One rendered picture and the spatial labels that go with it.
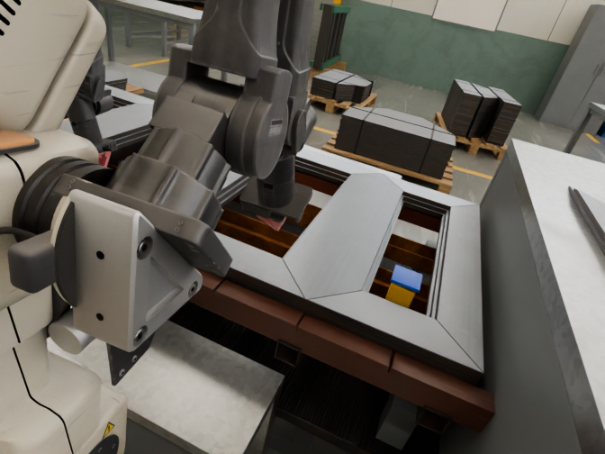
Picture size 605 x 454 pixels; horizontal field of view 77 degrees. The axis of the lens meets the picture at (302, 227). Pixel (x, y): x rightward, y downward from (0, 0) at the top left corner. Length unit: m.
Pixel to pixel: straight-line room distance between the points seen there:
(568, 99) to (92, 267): 8.65
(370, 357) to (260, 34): 0.56
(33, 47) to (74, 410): 0.40
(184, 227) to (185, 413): 0.57
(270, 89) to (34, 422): 0.44
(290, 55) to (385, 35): 8.61
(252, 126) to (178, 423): 0.58
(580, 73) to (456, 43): 2.23
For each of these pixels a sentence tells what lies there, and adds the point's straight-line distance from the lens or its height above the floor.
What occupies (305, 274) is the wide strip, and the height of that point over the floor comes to 0.86.
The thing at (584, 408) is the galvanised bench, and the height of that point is 1.03.
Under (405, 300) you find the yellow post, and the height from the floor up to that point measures 0.85.
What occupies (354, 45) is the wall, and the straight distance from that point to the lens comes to 9.16.
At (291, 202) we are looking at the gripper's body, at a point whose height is 1.07.
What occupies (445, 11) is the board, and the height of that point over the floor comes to 1.42.
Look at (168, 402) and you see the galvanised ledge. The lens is 0.81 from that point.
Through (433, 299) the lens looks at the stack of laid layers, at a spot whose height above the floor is 0.84.
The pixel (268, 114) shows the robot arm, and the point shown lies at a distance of 0.34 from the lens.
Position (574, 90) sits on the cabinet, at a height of 0.65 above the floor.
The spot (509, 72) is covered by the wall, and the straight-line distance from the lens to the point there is 9.13.
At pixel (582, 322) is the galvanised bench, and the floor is 1.05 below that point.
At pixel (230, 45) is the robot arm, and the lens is 0.35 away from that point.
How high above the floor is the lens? 1.36
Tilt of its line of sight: 32 degrees down
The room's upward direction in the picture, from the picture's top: 12 degrees clockwise
